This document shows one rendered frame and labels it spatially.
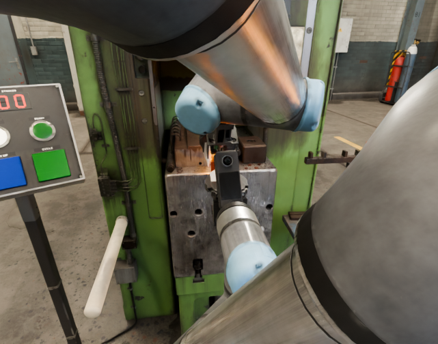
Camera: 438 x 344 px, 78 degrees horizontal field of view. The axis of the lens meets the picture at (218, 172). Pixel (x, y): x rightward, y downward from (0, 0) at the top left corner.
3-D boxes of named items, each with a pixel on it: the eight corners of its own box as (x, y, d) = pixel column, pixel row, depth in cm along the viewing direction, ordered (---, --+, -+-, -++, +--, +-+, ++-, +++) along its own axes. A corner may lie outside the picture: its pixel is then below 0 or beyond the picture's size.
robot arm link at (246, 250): (229, 314, 38) (229, 267, 34) (219, 259, 48) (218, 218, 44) (283, 308, 39) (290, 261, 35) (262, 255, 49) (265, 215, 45)
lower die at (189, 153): (232, 164, 96) (233, 141, 92) (175, 167, 93) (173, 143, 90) (217, 131, 134) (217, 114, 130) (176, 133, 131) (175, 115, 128)
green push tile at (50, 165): (71, 175, 72) (64, 148, 73) (38, 182, 69) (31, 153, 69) (71, 176, 74) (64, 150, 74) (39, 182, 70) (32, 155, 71)
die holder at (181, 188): (268, 269, 110) (277, 168, 92) (173, 278, 106) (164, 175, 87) (240, 199, 161) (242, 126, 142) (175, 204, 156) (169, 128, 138)
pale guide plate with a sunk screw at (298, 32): (298, 79, 98) (305, 26, 91) (275, 80, 97) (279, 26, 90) (296, 78, 100) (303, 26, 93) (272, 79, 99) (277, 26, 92)
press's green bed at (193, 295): (259, 342, 130) (266, 268, 111) (181, 353, 126) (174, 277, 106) (237, 261, 180) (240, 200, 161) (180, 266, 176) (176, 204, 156)
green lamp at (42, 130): (51, 140, 71) (47, 123, 70) (32, 140, 71) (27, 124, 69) (56, 136, 74) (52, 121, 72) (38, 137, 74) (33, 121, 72)
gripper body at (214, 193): (209, 211, 63) (216, 245, 52) (208, 177, 59) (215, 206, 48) (242, 209, 64) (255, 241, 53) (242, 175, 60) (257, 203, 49)
